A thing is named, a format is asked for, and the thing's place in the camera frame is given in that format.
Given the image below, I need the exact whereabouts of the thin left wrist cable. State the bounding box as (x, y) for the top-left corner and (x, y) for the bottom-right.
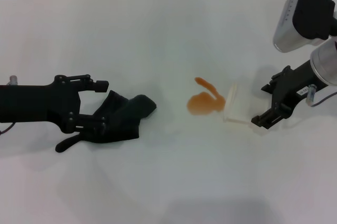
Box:
(0, 122), (14, 136)

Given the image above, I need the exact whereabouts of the thin wrist cable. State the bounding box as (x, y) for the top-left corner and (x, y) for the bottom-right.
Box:
(0, 122), (14, 136)
(310, 91), (333, 108)

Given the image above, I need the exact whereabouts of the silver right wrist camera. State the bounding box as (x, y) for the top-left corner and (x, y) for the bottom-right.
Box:
(273, 0), (337, 53)

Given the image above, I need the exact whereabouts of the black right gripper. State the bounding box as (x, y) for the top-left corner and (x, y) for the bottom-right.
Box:
(251, 59), (330, 130)

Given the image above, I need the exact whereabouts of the clear right wrist plug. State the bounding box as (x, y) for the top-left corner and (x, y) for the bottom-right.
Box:
(305, 84), (316, 104)

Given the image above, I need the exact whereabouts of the thin right wrist cable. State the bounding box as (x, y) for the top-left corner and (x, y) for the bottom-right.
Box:
(310, 91), (333, 108)

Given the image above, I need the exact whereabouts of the orange-brown liquid stain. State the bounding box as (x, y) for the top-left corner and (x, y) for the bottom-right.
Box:
(186, 77), (226, 116)

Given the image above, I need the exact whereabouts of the dark blue rag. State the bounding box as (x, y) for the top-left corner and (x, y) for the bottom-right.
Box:
(55, 90), (158, 153)

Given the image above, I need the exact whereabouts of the white paper cup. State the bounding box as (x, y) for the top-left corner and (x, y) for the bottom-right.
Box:
(223, 82), (255, 128)

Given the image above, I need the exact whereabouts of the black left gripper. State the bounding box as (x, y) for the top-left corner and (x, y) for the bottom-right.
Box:
(0, 74), (110, 134)

